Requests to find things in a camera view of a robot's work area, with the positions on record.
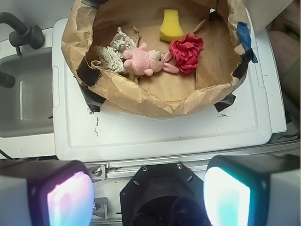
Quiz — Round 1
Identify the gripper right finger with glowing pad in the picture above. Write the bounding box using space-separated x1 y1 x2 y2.
204 154 301 226

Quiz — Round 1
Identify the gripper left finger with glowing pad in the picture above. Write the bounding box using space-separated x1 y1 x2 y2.
0 160 94 226

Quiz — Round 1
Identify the yellow green sponge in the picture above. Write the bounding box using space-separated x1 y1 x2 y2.
159 9 184 42

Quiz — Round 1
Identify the white plastic lid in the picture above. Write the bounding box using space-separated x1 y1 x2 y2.
52 19 286 162

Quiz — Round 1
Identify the grey sink basin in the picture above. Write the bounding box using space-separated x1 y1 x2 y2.
0 48 53 138

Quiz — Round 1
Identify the crumpled grey white paper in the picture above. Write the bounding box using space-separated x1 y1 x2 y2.
94 27 137 74

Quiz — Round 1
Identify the red crumpled cloth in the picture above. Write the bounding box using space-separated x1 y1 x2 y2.
168 34 204 74

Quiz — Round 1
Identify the dark grey faucet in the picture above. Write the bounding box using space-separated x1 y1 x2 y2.
0 12 45 56

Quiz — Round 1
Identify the pink plush bunny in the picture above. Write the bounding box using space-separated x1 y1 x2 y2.
123 42 179 76

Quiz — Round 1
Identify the blue masking tape strip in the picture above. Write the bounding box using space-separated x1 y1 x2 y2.
237 22 258 64

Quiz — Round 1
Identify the brown paper bag bin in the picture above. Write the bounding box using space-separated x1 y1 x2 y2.
62 0 257 119

